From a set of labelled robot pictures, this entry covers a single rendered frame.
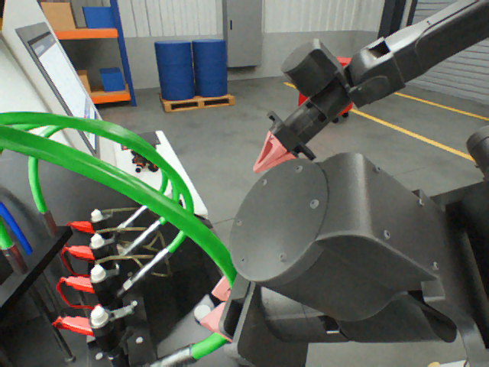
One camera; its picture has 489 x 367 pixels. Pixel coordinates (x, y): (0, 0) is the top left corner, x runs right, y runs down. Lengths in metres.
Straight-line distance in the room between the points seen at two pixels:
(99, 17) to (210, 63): 1.79
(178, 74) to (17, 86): 4.44
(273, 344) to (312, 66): 0.37
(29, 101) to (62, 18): 4.90
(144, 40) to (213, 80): 2.08
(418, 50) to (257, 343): 0.42
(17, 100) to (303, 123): 0.52
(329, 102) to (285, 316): 0.37
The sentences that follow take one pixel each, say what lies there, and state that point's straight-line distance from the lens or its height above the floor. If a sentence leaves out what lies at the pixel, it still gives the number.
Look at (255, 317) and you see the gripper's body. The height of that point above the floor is 1.30.
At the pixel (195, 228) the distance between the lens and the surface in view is 0.22.
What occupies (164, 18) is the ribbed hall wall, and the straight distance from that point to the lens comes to 6.81.
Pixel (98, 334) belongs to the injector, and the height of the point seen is 1.10.
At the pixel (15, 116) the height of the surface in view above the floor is 1.38.
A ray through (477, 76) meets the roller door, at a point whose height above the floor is 0.43.
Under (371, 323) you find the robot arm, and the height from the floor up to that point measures 1.34.
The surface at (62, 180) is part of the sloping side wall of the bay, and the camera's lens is 0.70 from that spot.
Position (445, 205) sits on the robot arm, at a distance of 0.18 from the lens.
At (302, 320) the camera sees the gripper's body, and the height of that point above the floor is 1.31.
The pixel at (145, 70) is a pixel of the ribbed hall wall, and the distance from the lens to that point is 6.82.
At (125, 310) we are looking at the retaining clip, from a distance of 0.48.
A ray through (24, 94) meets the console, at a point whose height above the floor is 1.34.
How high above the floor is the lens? 1.48
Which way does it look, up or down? 30 degrees down
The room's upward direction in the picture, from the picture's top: straight up
